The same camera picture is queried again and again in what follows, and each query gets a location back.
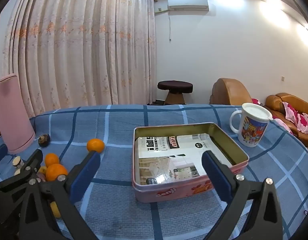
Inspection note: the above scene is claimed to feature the large rough-skinned orange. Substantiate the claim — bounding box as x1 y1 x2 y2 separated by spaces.
46 164 69 182

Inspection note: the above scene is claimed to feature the air conditioner power cord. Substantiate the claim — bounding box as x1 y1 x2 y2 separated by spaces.
168 11 173 42

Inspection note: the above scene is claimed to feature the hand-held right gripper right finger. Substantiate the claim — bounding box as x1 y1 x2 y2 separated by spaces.
202 150 290 240

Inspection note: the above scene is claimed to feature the brown leather armchair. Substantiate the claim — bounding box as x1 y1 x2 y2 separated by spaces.
210 78 253 105

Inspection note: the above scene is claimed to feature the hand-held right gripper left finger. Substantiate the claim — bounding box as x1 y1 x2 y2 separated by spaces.
18 151 101 240

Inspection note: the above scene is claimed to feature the brown leather sofa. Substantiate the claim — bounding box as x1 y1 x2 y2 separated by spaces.
265 93 308 153

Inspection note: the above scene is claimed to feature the pink tin box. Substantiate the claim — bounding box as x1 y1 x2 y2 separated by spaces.
132 122 250 203

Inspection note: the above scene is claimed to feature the white air conditioner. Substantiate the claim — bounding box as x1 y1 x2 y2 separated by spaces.
167 0 209 11

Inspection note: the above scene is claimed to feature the white printed mug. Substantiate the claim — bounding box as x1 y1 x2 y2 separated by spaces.
230 110 269 147

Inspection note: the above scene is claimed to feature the pink floral curtain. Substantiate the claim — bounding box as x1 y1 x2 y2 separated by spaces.
2 0 157 118

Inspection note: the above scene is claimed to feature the dark brown water chestnut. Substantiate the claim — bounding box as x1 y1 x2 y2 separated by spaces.
38 134 51 147

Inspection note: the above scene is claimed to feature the blue checked tablecloth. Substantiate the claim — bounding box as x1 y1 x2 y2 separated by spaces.
0 104 308 240

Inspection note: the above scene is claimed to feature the medium orange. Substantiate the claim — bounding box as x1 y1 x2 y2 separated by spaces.
45 153 60 167

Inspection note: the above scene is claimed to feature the small smooth orange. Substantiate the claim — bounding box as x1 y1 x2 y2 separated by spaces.
87 138 105 153

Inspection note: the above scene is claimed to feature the printed paper leaflet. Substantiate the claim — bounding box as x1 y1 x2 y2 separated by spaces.
135 134 233 185

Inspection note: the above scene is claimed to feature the pink electric kettle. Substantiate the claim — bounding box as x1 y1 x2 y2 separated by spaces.
0 74 36 155

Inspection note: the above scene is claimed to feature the clear plastic packet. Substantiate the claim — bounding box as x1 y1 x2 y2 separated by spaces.
141 159 177 185

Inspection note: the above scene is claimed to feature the pink floral cushion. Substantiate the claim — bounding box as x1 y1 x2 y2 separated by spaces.
281 102 308 133

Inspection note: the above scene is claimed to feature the white mug lid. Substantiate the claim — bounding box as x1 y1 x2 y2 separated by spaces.
241 103 273 122

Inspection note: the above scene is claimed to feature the round stool with dark cushion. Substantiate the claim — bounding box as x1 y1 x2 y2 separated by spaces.
157 81 194 105

